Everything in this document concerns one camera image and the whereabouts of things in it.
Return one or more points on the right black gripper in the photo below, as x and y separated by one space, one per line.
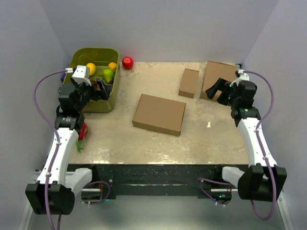
220 85

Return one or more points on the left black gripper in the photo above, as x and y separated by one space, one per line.
105 89

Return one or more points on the cardboard paper box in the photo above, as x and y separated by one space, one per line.
159 115

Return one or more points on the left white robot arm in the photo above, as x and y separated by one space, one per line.
66 128

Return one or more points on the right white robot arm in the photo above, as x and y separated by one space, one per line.
231 174

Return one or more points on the large folded cardboard box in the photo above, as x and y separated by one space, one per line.
214 71

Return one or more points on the small folded cardboard box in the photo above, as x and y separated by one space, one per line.
188 83

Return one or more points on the dark grapes in basket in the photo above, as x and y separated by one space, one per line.
97 84

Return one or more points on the green pear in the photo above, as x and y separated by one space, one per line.
108 75

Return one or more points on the small orange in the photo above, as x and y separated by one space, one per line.
112 66

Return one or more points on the yellow lemon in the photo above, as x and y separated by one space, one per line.
92 68

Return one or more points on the green plastic basket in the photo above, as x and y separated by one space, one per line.
100 57

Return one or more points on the red apple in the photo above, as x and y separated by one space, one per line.
127 62

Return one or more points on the purple white booklet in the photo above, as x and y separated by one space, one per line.
63 76

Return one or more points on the red dragon fruit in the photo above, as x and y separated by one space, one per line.
82 135

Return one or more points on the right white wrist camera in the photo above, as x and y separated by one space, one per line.
241 76

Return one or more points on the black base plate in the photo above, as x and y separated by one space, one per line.
199 180

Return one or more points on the right aluminium rail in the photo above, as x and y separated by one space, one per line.
263 182

